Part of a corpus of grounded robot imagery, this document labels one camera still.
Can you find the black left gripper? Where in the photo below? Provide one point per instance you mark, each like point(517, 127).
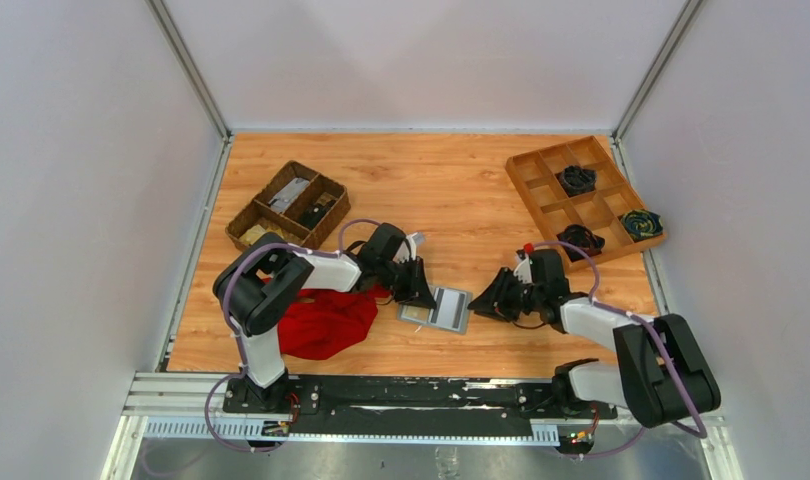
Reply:
point(410, 277)

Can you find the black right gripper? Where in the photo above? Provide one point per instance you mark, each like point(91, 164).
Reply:
point(515, 296)

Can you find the white striped credit card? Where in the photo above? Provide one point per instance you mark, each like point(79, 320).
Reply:
point(451, 309)

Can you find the grey card holder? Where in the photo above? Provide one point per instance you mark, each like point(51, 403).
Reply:
point(430, 322)

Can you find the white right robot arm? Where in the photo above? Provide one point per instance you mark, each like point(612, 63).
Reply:
point(660, 375)

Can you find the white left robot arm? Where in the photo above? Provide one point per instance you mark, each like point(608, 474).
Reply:
point(258, 288)

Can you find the grey card in basket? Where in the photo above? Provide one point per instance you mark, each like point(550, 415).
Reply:
point(287, 195)

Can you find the yellow cards in basket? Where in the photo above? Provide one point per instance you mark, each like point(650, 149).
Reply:
point(256, 232)

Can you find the dark rolled belt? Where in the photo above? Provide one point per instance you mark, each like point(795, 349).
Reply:
point(581, 242)

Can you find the red cloth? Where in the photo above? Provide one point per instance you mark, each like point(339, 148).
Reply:
point(320, 323)

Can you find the black item in basket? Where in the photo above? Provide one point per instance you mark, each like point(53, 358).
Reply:
point(316, 211)

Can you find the wooden compartment tray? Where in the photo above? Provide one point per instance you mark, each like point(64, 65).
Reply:
point(578, 198)

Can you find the brown woven basket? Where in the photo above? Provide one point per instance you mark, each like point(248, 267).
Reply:
point(300, 204)

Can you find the black rolled belt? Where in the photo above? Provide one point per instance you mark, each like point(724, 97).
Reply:
point(576, 180)

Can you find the blue yellow rolled tie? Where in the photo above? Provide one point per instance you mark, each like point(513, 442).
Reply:
point(641, 224)

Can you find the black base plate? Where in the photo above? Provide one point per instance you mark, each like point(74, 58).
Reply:
point(413, 407)

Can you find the aluminium frame rail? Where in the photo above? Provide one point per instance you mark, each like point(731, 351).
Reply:
point(185, 406)

